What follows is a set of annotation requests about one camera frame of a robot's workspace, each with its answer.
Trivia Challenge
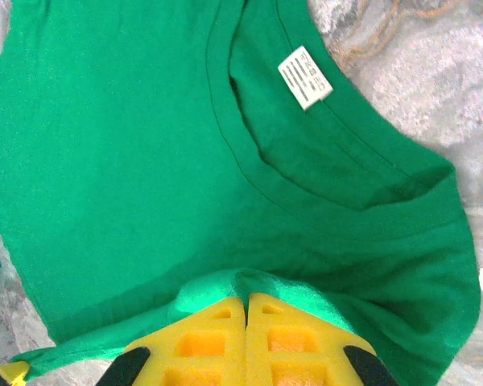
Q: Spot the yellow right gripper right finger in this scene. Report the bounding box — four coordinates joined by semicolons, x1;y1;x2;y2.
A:
247;292;395;386

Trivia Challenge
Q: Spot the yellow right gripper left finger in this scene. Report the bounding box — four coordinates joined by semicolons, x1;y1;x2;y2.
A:
100;295;249;386

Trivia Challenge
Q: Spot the green t-shirt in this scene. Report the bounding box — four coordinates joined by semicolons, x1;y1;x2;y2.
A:
0;0;481;381

